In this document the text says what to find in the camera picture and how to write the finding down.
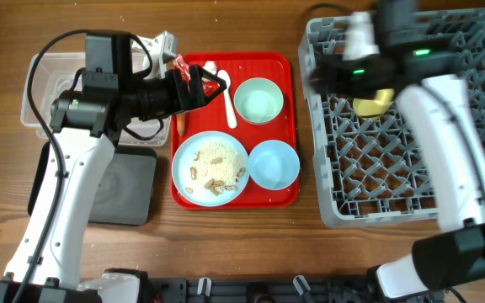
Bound grey dishwasher rack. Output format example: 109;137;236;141
298;8;485;228

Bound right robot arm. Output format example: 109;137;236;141
310;1;485;301

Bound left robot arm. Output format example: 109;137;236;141
0;29;227;302

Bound black plastic tray bin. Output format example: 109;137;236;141
27;140;158;227

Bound clear plastic bin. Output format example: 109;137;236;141
20;52;171;146

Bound mint green bowl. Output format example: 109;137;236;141
234;77;284;125

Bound yellow plastic cup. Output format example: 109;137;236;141
353;88;394;120

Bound light blue bowl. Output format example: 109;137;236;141
248;140;301;190

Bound white tissue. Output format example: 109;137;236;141
203;61;217;74

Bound orange carrot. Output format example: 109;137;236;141
176;113;187;136

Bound red plastic serving tray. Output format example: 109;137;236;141
170;52;300;210

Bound peanut and rice scraps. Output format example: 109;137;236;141
185;140;246;196

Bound white plastic spoon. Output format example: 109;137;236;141
217;70;237;129

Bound light blue plate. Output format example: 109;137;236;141
172;130;249;207

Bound red snack wrapper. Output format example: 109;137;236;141
173;54;218;93

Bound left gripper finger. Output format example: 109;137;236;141
197;86;227;109
191;65;227;91

